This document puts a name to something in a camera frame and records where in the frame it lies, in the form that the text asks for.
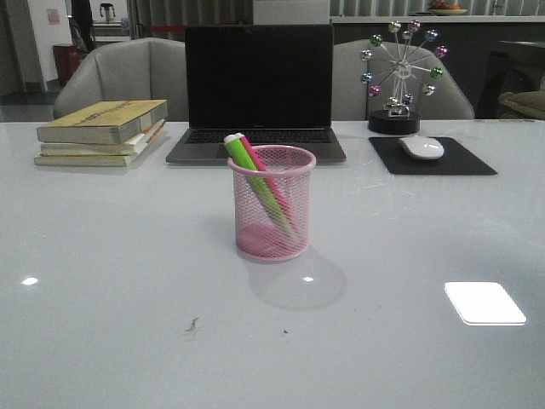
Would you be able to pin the cream book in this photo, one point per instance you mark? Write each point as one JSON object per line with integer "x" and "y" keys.
{"x": 133, "y": 146}
{"x": 93, "y": 161}

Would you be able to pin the middle cream book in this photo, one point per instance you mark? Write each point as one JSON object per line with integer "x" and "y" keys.
{"x": 133, "y": 146}

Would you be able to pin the red trash bin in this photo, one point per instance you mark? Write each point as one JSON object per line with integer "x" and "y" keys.
{"x": 66, "y": 60}

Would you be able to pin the fruit bowl on counter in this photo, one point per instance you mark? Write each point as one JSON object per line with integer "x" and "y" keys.
{"x": 444, "y": 8}

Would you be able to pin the grey armchair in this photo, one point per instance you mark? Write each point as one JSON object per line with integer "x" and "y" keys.
{"x": 141, "y": 69}
{"x": 361, "y": 83}

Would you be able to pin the pink mesh pen holder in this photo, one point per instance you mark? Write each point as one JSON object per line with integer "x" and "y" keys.
{"x": 257, "y": 237}

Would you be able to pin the top yellow book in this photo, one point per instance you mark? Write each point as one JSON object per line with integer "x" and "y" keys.
{"x": 105, "y": 122}

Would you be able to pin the green highlighter pen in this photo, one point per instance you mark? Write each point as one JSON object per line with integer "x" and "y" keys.
{"x": 241, "y": 158}

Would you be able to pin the grey laptop computer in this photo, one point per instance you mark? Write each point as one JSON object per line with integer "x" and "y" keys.
{"x": 271, "y": 83}

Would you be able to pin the left grey armchair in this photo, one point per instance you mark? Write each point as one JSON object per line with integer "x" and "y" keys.
{"x": 141, "y": 69}

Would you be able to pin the person in dark clothes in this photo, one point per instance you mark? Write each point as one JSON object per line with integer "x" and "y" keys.
{"x": 82, "y": 14}

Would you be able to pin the bottom cream book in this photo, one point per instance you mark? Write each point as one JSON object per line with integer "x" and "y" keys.
{"x": 93, "y": 161}

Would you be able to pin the olive cushion seat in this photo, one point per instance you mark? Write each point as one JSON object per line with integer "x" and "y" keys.
{"x": 530, "y": 104}

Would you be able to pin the white computer mouse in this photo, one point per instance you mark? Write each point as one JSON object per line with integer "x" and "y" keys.
{"x": 422, "y": 147}

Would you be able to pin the right grey armchair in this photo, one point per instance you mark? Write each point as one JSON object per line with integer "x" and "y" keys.
{"x": 361, "y": 83}

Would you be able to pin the ferris wheel desk ornament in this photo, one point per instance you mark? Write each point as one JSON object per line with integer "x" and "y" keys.
{"x": 397, "y": 117}

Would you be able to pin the pink highlighter pen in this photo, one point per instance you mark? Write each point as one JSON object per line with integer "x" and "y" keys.
{"x": 273, "y": 187}

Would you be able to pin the black mouse pad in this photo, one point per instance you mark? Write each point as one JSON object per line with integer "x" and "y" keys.
{"x": 456, "y": 160}

